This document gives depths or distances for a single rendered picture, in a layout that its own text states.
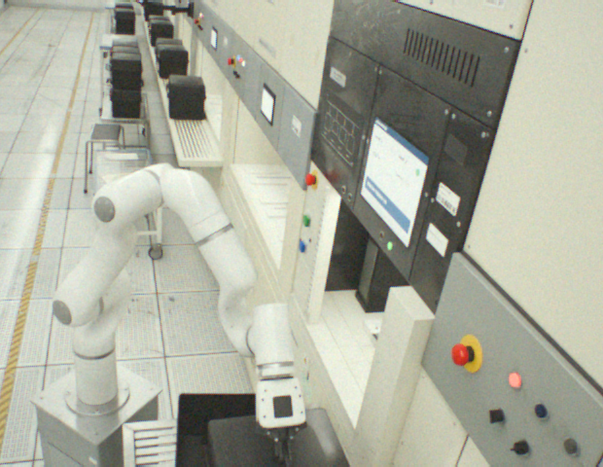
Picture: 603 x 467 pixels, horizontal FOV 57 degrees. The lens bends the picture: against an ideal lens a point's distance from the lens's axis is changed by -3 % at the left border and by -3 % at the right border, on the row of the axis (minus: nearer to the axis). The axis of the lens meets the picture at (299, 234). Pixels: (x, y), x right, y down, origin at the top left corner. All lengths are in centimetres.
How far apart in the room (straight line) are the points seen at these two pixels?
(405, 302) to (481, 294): 23
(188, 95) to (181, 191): 293
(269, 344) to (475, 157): 57
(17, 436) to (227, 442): 165
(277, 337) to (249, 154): 215
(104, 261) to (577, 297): 105
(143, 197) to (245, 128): 199
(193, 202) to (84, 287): 44
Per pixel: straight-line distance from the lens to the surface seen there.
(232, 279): 122
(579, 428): 91
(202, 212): 121
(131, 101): 524
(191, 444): 170
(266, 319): 125
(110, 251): 143
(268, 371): 125
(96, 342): 167
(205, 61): 466
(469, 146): 109
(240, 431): 135
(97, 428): 177
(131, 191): 129
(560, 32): 95
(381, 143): 140
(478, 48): 110
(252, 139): 327
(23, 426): 288
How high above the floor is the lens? 205
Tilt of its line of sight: 28 degrees down
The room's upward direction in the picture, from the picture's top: 8 degrees clockwise
